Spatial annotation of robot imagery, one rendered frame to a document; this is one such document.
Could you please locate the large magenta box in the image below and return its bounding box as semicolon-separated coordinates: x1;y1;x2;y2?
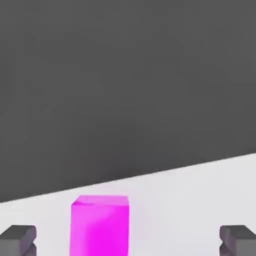
69;195;130;256

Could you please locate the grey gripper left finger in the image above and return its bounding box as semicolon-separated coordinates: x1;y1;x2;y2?
0;224;38;256

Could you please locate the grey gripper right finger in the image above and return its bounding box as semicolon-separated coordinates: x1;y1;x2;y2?
219;224;256;256

